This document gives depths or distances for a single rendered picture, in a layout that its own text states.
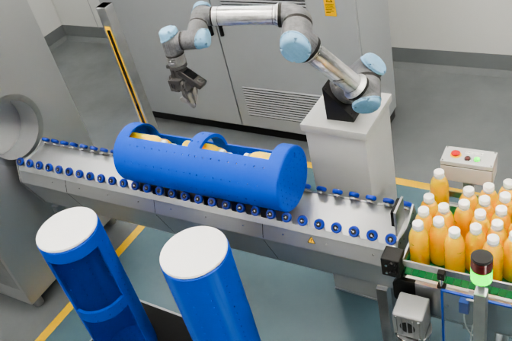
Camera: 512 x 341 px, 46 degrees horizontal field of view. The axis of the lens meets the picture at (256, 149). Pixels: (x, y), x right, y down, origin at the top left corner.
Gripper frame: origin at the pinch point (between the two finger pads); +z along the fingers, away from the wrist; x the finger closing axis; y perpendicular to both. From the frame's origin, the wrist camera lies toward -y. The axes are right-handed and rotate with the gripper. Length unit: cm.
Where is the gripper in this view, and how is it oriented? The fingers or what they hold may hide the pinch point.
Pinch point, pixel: (195, 105)
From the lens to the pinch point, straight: 252.7
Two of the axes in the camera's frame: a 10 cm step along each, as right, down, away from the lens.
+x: -4.6, 6.0, -6.6
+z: 2.0, 7.9, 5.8
